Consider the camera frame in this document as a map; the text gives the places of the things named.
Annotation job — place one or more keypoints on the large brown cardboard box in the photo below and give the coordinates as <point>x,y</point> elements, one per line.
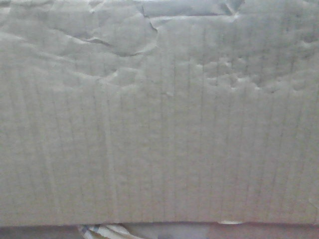
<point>131,111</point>

